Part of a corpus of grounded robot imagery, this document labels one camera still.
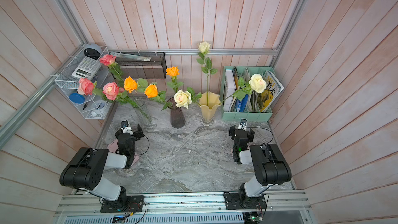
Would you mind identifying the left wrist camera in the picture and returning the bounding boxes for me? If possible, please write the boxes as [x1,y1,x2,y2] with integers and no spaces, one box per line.
[121,120,133,135]

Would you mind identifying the clear glass vase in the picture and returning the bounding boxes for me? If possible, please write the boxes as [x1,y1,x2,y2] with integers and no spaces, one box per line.
[133,99,152,126]

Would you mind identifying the purple glass vase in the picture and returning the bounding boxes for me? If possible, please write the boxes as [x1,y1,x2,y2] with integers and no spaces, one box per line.
[167,98,186,129]

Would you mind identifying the white wire shelf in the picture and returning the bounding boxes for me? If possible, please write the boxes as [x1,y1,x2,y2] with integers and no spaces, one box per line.
[55,46,114,120]

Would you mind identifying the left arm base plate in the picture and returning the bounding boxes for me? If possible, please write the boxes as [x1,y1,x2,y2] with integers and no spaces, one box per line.
[100,196,145,213]

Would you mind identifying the black wire basket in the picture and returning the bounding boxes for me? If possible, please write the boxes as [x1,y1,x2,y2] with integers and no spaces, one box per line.
[116,52,167,80]

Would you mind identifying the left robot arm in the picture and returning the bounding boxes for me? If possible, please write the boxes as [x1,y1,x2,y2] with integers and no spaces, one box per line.
[60,121,145,205]

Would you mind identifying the blue folder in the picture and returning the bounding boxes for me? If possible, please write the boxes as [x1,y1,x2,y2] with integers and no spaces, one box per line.
[235,94,249,113]

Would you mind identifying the mint green file organizer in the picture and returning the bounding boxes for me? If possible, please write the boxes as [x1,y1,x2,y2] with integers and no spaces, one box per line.
[219,66,275,122]

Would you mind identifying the cream rose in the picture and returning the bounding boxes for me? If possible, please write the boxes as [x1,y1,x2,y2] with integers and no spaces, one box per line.
[197,41,218,92]
[174,87,202,109]
[221,74,267,104]

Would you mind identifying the orange rose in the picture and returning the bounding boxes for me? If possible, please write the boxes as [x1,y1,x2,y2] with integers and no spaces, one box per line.
[123,76,155,93]
[144,84,173,110]
[166,66,183,93]

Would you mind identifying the blue lid jar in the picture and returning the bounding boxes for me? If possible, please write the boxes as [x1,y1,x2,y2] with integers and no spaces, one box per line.
[69,92,86,104]

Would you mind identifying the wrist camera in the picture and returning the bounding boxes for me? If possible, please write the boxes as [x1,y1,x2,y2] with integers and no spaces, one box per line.
[121,120,133,135]
[237,119,248,131]

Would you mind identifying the paper strip on basket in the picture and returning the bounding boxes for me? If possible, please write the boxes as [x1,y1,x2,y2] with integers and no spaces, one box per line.
[111,52,151,62]

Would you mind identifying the pink case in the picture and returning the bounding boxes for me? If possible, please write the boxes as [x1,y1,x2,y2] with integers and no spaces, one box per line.
[107,140,139,168]

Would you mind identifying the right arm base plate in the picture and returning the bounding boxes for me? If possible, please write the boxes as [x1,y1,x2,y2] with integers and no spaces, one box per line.
[223,192,267,210]

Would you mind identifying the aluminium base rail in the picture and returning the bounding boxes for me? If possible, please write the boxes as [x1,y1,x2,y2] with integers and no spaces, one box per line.
[52,189,316,224]

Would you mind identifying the pink rose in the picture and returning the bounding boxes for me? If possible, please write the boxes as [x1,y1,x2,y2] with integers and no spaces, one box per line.
[103,82,136,107]
[99,54,145,122]
[77,79,137,103]

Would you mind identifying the yellow magazine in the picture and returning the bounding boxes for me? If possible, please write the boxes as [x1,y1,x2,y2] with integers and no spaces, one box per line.
[257,71,284,113]

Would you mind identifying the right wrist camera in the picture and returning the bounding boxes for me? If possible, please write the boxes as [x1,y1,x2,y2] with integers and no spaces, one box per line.
[237,119,248,131]

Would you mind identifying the white desk calculator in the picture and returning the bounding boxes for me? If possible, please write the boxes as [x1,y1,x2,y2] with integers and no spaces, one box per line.
[72,57,102,80]

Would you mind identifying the yellow ruffled vase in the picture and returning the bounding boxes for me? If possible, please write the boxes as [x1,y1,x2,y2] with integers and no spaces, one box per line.
[199,92,221,127]

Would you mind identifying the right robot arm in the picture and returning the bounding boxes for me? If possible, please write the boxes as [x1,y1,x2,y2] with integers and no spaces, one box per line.
[229,120,292,201]

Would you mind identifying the white book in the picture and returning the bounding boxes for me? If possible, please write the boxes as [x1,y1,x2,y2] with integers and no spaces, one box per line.
[224,69,236,112]

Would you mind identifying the round grey alarm clock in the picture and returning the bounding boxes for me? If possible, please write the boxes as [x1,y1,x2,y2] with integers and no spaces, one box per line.
[84,44,103,60]

